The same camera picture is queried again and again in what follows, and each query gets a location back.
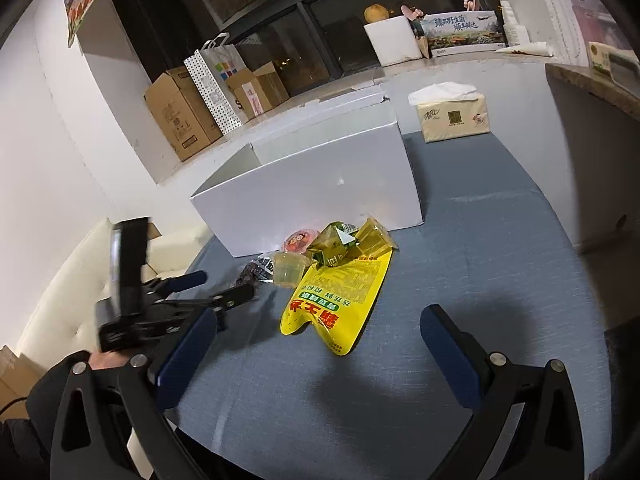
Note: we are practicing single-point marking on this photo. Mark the pink toy figure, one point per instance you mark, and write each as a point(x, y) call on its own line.
point(472, 4)
point(414, 11)

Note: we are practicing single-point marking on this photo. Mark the cream small box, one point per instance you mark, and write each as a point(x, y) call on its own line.
point(600, 60)

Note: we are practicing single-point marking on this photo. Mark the small green snack packet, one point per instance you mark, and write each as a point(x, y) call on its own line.
point(345, 227)

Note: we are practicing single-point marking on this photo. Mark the olive gold snack packet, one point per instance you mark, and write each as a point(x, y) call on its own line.
point(325, 251)

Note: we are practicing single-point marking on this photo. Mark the large cardboard box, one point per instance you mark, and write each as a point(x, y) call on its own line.
point(180, 115)

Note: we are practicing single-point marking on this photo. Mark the person's left forearm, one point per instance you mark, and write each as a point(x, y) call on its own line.
point(42, 395)

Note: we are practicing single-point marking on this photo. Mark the white cardboard box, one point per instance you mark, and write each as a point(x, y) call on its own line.
point(320, 185)

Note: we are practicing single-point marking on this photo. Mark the red lid jelly cup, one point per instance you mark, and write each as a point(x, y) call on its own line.
point(300, 240)

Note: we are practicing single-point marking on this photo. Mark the white paper cone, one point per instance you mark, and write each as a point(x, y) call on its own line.
point(525, 50)

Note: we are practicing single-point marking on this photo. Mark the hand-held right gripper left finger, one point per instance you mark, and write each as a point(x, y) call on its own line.
point(185, 360)

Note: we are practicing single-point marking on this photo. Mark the person's left hand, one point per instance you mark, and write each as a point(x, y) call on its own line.
point(110, 361)

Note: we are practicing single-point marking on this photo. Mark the pale clear jelly cup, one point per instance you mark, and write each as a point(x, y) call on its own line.
point(289, 268)

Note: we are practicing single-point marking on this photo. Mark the cardboard parcel box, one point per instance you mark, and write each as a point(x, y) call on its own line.
point(15, 380)

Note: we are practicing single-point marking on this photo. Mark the black framed window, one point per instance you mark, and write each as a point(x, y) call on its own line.
point(325, 25)

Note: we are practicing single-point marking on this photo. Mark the pile of yellow jelly cups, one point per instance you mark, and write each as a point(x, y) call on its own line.
point(375, 240)

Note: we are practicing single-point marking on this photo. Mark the dark side cabinet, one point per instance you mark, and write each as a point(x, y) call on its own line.
point(595, 160)

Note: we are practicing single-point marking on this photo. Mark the white foam box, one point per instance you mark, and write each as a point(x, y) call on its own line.
point(395, 42)

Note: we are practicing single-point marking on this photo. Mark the flat cardboard piece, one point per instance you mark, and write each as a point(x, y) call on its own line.
point(154, 231)

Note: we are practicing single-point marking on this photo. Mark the yellow snack bag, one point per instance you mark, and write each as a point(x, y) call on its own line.
point(340, 300)

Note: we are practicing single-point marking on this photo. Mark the cream sofa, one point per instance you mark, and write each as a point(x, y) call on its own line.
point(75, 290)

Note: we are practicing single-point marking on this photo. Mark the small cardboard box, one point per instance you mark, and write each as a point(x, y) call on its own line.
point(260, 90)

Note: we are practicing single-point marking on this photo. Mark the tissue pack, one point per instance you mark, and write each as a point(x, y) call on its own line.
point(450, 115)

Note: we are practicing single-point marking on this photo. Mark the yellow pomelo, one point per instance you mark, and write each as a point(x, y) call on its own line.
point(377, 13)

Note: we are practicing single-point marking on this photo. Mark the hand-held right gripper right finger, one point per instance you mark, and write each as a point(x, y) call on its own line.
point(450, 357)

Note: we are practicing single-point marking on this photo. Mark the dark snack packet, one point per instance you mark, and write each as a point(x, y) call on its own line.
point(256, 270)

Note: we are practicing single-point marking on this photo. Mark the long printed box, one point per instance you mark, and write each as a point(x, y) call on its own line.
point(465, 32)

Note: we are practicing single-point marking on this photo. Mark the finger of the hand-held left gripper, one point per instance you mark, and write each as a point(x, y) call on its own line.
point(235, 296)
point(182, 281)

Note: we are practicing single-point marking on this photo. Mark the polka dot paper bag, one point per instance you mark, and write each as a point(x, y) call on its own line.
point(217, 85)

